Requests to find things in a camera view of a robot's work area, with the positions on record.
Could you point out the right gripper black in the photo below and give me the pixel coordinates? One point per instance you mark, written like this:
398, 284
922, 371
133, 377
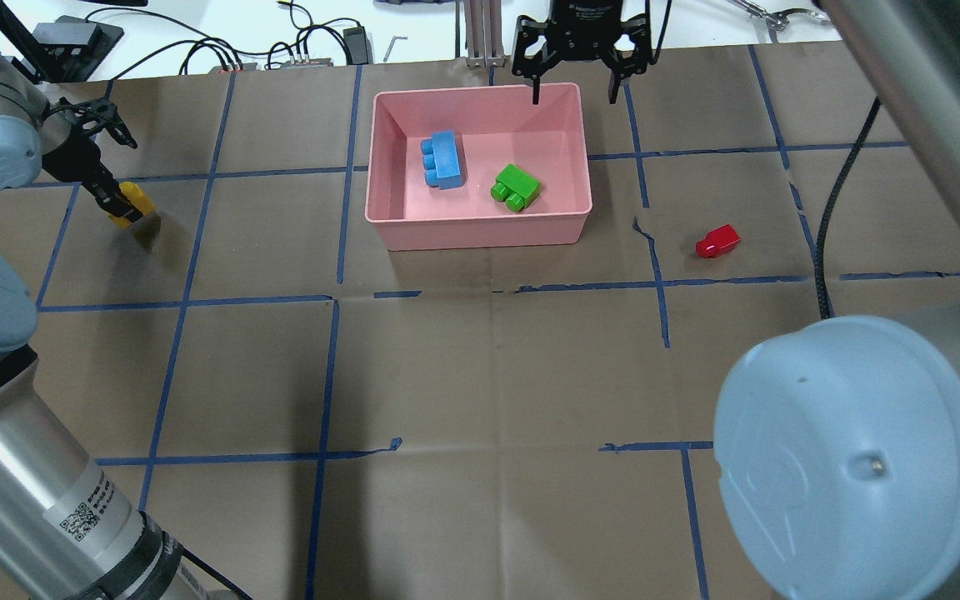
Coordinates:
583, 32

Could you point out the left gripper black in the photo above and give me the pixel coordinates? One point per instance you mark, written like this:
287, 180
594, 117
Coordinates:
68, 152

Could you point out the yellow block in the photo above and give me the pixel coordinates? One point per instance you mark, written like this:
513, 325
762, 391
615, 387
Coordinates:
139, 205

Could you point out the green block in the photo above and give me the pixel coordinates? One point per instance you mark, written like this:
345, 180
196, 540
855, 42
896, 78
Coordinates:
515, 188

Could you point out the blue block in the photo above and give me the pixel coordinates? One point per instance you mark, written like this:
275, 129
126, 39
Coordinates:
442, 160

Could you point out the red block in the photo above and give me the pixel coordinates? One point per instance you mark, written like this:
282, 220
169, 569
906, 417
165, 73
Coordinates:
718, 242

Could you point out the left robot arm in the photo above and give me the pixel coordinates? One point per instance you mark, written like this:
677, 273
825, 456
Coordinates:
66, 530

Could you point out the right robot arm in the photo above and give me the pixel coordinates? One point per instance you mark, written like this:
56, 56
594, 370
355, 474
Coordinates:
839, 445

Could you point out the pink plastic box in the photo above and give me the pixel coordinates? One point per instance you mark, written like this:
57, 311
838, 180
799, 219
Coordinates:
494, 127

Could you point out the reacher grabber tool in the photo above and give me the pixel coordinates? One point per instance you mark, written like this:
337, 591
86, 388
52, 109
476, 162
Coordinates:
780, 20

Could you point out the black power adapter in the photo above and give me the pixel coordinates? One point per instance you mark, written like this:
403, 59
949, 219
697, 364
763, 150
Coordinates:
357, 45

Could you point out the aluminium frame post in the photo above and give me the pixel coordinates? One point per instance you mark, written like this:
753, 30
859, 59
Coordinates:
484, 33

